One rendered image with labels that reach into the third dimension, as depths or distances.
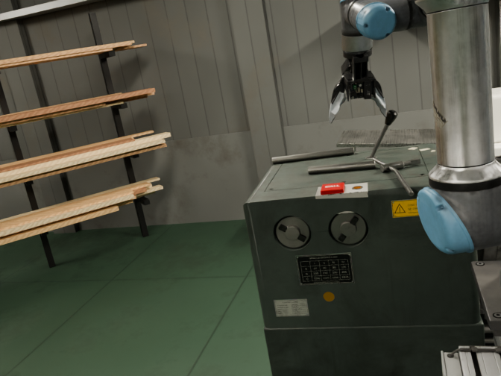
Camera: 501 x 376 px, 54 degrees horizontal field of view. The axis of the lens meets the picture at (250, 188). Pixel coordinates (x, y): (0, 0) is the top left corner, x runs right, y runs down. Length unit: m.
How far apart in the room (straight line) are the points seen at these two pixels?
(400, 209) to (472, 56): 0.59
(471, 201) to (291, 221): 0.62
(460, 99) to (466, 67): 0.05
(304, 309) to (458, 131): 0.79
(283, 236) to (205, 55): 3.62
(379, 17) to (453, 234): 0.52
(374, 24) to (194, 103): 3.90
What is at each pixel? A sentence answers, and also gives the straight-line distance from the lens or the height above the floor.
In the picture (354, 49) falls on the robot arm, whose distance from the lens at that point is 1.28.
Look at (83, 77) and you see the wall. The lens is 5.48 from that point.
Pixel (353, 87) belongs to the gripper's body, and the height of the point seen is 1.51.
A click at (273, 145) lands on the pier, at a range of 4.69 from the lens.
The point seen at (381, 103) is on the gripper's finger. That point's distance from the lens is 1.35.
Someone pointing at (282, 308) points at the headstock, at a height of 0.93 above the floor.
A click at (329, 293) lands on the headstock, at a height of 0.97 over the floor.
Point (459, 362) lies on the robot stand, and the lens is 0.98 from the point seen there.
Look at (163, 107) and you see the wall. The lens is 5.08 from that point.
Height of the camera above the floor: 1.65
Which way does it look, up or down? 15 degrees down
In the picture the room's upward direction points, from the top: 10 degrees counter-clockwise
